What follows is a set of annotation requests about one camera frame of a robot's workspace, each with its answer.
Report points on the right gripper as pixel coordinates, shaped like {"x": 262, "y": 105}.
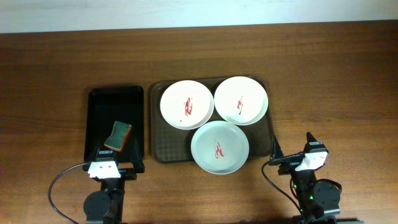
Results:
{"x": 286, "y": 168}

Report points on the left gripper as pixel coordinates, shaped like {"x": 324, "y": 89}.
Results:
{"x": 130, "y": 170}

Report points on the green orange sponge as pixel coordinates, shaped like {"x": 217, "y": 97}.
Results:
{"x": 118, "y": 137}

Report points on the white plate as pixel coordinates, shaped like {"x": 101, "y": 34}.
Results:
{"x": 241, "y": 100}
{"x": 219, "y": 147}
{"x": 187, "y": 104}

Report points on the white plate front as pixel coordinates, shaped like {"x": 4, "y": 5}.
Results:
{"x": 219, "y": 147}

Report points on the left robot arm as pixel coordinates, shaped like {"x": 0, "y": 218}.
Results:
{"x": 106, "y": 205}

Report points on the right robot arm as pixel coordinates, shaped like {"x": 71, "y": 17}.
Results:
{"x": 317, "y": 200}

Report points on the brown serving tray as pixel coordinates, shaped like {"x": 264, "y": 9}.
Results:
{"x": 172, "y": 145}

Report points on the black plastic tray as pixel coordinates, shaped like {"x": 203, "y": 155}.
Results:
{"x": 107, "y": 105}

